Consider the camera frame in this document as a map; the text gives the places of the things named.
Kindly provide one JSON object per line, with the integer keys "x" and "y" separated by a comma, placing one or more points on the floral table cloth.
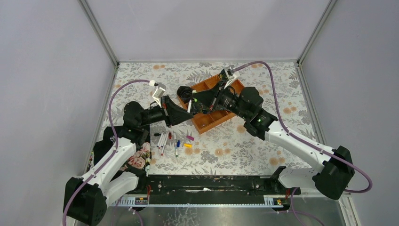
{"x": 226, "y": 149}

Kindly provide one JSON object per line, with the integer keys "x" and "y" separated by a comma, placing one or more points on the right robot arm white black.
{"x": 331, "y": 169}

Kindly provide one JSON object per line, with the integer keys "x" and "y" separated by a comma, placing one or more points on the orange compartment tray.
{"x": 206, "y": 122}

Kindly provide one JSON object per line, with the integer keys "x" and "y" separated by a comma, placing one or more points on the rolled dark tie left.
{"x": 184, "y": 93}

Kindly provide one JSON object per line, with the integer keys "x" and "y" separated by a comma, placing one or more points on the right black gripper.
{"x": 215, "y": 98}

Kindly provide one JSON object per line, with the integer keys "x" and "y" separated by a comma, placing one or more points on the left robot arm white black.
{"x": 87, "y": 198}

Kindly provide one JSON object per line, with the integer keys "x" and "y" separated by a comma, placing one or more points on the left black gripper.
{"x": 167, "y": 110}

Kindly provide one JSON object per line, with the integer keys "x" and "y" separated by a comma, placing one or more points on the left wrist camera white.
{"x": 160, "y": 89}

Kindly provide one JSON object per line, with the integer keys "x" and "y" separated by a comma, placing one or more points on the black floral cloth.
{"x": 138, "y": 163}

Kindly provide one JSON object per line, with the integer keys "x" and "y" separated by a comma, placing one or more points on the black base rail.
{"x": 200, "y": 189}

